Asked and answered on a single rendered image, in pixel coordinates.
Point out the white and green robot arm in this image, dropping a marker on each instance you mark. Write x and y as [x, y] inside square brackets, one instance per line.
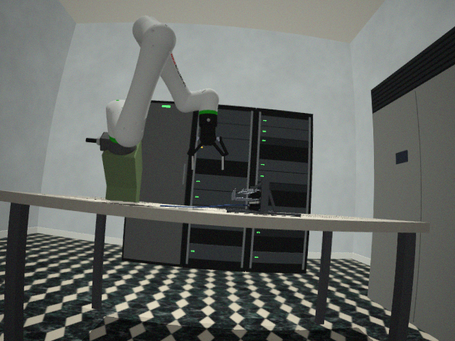
[157, 41]

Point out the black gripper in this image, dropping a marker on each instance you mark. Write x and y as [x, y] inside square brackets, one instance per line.
[208, 138]

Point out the dark grey metal rack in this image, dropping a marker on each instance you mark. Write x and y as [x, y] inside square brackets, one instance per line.
[262, 198]

